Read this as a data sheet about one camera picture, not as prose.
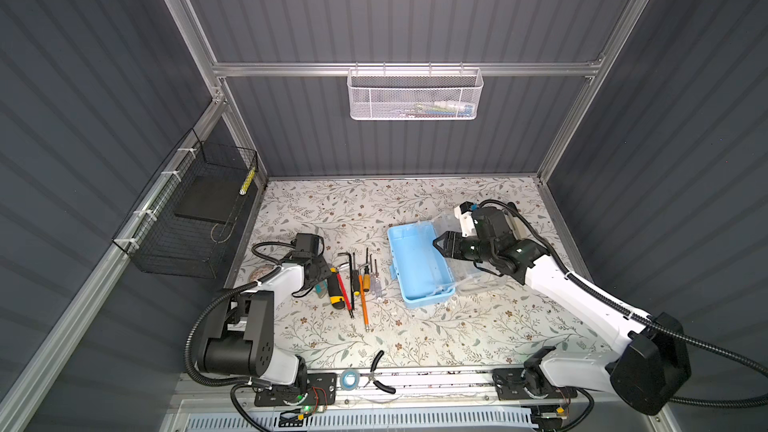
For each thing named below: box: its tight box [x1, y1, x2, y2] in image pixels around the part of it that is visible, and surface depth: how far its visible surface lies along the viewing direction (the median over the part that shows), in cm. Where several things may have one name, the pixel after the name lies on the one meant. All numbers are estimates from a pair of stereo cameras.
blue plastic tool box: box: [387, 221, 455, 309], surface depth 93 cm
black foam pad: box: [175, 175, 243, 224], surface depth 78 cm
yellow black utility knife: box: [327, 267, 345, 310], surface depth 91 cm
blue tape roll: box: [340, 370, 361, 391], surface depth 76 cm
